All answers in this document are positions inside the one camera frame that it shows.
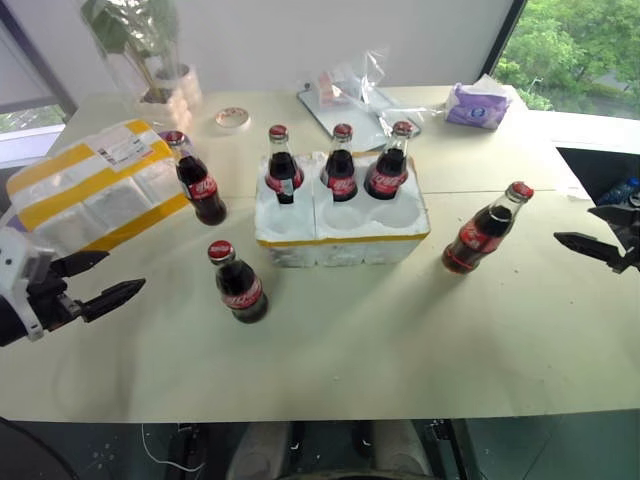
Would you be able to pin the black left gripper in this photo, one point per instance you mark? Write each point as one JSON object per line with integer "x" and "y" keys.
{"x": 50, "y": 300}

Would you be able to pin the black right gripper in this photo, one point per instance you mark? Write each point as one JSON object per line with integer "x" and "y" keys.
{"x": 632, "y": 250}

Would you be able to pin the white package with yellow tape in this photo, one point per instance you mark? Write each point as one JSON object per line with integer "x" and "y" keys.
{"x": 100, "y": 200}

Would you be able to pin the glass cola bottle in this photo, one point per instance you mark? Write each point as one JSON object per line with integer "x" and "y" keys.
{"x": 475, "y": 240}
{"x": 241, "y": 295}
{"x": 341, "y": 175}
{"x": 200, "y": 192}
{"x": 386, "y": 175}
{"x": 284, "y": 172}

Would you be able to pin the white foam bottle tray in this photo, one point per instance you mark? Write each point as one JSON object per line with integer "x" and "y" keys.
{"x": 350, "y": 235}

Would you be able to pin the blue plastic bottle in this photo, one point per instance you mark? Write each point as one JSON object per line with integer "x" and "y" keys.
{"x": 620, "y": 191}

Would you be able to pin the black bin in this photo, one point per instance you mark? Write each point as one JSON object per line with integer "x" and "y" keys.
{"x": 580, "y": 170}

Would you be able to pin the purple tissue pack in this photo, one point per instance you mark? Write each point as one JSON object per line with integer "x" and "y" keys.
{"x": 475, "y": 107}

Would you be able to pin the potted green plant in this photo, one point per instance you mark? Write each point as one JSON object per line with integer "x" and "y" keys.
{"x": 167, "y": 92}

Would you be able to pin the silver robot leg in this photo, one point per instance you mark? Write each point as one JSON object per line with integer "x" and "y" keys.
{"x": 257, "y": 450}
{"x": 400, "y": 450}

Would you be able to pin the flat white tray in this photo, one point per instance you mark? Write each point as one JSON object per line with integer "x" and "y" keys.
{"x": 370, "y": 127}

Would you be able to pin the black table leg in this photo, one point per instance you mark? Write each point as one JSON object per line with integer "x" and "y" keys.
{"x": 447, "y": 450}

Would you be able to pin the clear plastic bag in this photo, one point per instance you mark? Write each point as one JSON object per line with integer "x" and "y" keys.
{"x": 360, "y": 85}

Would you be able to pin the black window frame post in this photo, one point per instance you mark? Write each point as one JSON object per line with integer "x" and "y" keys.
{"x": 505, "y": 35}

